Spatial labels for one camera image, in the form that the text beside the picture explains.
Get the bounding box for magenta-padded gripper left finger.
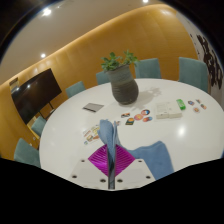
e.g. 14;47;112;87
68;143;111;190

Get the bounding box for green small packet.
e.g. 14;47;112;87
175;98;186;111

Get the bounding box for grey flat notepad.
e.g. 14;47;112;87
82;102;105;113

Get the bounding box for black television on stand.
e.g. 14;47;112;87
9;68;63;126

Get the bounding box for potted plant in grey vase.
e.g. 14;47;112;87
100;49;140;106

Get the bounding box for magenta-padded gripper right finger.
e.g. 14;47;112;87
114;143;157;190

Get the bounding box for blue towel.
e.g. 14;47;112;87
97;118;175;190

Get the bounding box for group of teal chairs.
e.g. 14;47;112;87
13;57;209;168

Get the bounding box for group of ceiling lights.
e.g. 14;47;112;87
39;0;149;59

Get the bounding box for white flat box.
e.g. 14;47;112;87
155;101;184;120

